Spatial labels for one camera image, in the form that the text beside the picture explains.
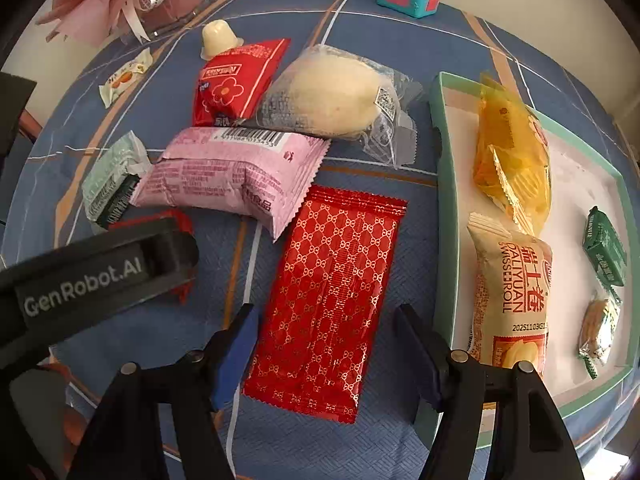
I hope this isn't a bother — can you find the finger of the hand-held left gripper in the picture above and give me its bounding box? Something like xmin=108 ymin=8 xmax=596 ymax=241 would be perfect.
xmin=135 ymin=214 xmax=199 ymax=297

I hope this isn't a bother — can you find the pale green snack packet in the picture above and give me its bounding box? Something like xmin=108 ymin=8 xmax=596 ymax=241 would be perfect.
xmin=81 ymin=130 xmax=151 ymax=229

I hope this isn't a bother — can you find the white jelly cup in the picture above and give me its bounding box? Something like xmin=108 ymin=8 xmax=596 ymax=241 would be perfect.
xmin=200 ymin=20 xmax=245 ymax=60

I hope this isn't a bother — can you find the clear packet with white bun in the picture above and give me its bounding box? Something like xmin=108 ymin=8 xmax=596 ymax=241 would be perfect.
xmin=256 ymin=44 xmax=425 ymax=169

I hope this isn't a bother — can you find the reddish wooden chair frame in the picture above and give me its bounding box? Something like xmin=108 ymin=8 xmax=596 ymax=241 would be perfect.
xmin=15 ymin=110 xmax=42 ymax=146

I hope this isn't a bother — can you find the yellow bread packet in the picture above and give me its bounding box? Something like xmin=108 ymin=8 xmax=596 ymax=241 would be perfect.
xmin=472 ymin=72 xmax=553 ymax=237

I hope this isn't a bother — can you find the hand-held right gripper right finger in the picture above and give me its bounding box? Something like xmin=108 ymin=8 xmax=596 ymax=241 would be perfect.
xmin=395 ymin=304 xmax=586 ymax=480

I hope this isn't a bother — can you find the small white snack packet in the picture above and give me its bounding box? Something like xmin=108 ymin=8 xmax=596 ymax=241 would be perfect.
xmin=98 ymin=48 xmax=153 ymax=107

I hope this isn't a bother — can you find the dark green snack packet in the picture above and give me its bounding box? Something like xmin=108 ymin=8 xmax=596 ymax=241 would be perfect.
xmin=582 ymin=206 xmax=629 ymax=289

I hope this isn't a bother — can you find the small plain red packet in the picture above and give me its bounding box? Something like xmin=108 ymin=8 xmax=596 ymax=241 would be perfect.
xmin=107 ymin=210 xmax=197 ymax=307

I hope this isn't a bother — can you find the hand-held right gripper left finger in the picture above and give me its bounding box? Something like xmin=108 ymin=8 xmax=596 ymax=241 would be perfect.
xmin=67 ymin=302 xmax=261 ymax=480

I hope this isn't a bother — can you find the cream swiss roll packet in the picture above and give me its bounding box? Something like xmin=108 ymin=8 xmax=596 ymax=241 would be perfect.
xmin=466 ymin=212 xmax=554 ymax=379

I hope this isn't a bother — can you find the green white cow-print packet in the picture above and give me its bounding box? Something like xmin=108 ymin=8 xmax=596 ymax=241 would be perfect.
xmin=578 ymin=287 xmax=623 ymax=380

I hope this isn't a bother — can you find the red gold-patterned packet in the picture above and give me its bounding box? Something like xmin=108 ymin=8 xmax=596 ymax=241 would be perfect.
xmin=242 ymin=185 xmax=409 ymax=425

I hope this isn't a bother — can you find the pink snack packet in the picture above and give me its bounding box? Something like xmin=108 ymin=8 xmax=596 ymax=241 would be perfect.
xmin=129 ymin=126 xmax=332 ymax=245

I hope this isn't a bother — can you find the teal tray with white inside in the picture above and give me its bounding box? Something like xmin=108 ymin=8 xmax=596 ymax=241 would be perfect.
xmin=430 ymin=71 xmax=634 ymax=452

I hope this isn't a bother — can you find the red flower-print snack packet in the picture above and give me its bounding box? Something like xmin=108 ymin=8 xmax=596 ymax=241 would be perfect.
xmin=191 ymin=37 xmax=292 ymax=128

